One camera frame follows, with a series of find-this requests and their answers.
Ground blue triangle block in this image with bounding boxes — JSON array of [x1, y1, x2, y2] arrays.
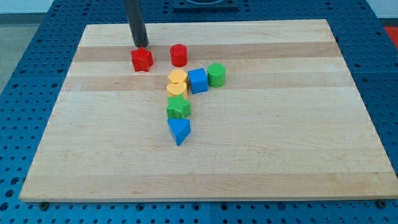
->
[[167, 118, 191, 146]]

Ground green star block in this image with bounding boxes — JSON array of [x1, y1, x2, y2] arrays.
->
[[166, 95, 191, 119]]

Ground red star block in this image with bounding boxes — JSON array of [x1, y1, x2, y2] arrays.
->
[[130, 47, 154, 72]]

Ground yellow hexagon block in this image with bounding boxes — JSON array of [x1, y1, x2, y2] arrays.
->
[[168, 69, 188, 84]]

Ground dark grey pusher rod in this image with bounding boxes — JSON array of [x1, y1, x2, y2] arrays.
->
[[123, 0, 149, 47]]

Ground green cylinder block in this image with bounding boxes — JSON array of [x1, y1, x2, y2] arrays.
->
[[208, 63, 226, 87]]

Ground blue cube block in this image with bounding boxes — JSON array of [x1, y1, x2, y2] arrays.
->
[[188, 68, 208, 94]]

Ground red cylinder block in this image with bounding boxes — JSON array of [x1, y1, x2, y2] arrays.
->
[[170, 44, 188, 67]]

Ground light wooden board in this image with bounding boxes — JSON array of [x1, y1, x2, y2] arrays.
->
[[19, 19, 397, 202]]

